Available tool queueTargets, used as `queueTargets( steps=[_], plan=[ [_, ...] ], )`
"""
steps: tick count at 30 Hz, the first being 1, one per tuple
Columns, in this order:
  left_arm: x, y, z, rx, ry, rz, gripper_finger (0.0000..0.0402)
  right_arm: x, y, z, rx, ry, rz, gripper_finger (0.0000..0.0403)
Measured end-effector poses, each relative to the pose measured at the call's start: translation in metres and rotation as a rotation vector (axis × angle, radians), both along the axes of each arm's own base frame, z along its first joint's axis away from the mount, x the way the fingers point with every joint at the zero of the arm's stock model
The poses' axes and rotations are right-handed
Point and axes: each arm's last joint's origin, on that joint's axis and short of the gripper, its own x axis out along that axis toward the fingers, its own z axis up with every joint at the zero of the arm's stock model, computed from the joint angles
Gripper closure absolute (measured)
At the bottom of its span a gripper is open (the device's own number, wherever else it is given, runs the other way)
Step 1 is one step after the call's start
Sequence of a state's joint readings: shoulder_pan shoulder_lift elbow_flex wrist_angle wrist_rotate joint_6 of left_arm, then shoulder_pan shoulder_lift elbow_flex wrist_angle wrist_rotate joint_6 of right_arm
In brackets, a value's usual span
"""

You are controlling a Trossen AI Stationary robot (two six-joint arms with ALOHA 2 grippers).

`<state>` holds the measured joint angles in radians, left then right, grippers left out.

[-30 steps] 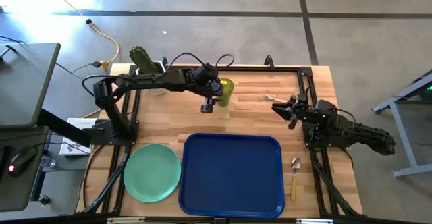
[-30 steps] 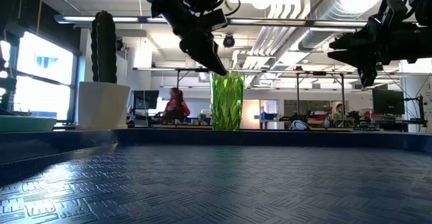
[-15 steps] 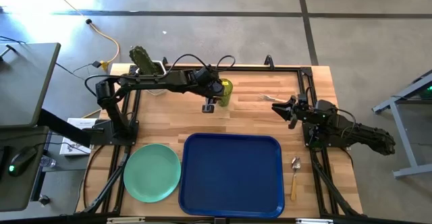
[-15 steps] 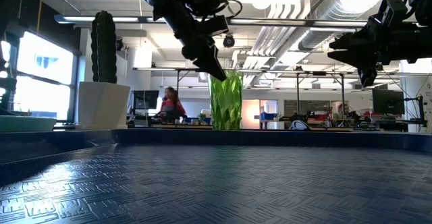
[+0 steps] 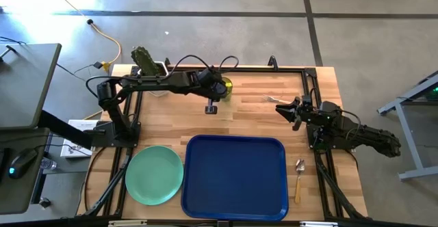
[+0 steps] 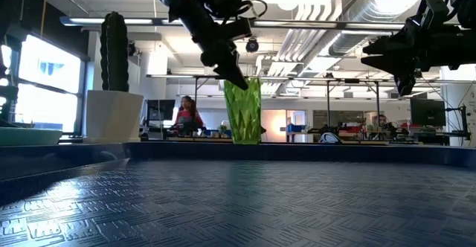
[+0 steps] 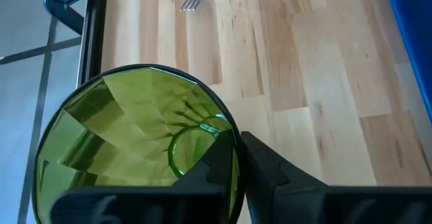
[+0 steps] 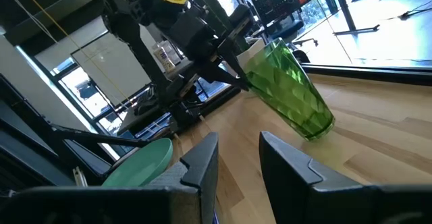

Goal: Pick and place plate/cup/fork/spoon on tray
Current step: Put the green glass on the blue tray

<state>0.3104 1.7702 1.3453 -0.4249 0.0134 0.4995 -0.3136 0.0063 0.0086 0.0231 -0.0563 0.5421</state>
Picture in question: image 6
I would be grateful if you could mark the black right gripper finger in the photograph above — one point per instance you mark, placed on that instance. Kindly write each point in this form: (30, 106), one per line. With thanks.
(392, 47)
(390, 65)

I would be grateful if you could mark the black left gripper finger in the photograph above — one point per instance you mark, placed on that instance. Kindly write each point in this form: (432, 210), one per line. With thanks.
(234, 74)

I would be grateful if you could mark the green faceted plastic cup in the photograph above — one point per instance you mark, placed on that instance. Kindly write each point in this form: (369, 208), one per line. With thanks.
(243, 117)

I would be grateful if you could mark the teal bowl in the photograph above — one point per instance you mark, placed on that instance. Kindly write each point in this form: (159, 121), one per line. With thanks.
(26, 136)

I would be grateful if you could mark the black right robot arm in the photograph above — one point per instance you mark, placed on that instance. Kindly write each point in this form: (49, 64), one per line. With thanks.
(466, 9)

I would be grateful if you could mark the blue plastic tray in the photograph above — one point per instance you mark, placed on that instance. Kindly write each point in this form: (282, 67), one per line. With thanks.
(238, 202)

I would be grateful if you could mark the person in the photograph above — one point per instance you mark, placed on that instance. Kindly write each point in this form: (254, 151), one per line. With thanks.
(187, 118)
(383, 122)

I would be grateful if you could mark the black computer monitor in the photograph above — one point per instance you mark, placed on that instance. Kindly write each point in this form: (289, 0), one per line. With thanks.
(160, 109)
(427, 112)

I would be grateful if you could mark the blue storage bin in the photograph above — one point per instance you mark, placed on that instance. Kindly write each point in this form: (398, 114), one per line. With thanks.
(295, 128)

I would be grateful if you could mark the dark green cactus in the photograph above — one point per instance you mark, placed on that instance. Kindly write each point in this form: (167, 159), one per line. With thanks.
(114, 53)

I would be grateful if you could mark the white and blue round object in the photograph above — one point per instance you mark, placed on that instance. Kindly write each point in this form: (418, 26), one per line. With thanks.
(329, 138)

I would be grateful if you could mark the long ceiling light strip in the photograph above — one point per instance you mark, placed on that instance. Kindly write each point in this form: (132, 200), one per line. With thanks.
(93, 21)

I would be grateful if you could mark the white plant pot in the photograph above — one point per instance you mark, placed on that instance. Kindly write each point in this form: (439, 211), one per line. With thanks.
(113, 117)

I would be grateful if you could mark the large bright window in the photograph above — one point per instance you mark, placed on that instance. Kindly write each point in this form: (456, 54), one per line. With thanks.
(48, 72)

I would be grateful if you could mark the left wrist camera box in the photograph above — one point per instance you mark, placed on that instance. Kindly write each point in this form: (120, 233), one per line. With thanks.
(238, 29)

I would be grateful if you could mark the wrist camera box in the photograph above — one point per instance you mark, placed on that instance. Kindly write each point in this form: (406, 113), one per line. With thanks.
(238, 29)
(432, 10)

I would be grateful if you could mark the round black ceiling camera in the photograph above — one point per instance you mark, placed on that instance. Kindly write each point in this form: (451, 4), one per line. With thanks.
(252, 45)

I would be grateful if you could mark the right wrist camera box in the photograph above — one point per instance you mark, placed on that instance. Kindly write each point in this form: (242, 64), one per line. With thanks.
(432, 10)

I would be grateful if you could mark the silver ventilation duct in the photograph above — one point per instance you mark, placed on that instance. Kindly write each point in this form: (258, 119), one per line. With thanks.
(372, 5)

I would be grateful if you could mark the black background workstation frame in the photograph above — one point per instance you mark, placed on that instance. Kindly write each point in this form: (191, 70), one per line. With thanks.
(327, 102)

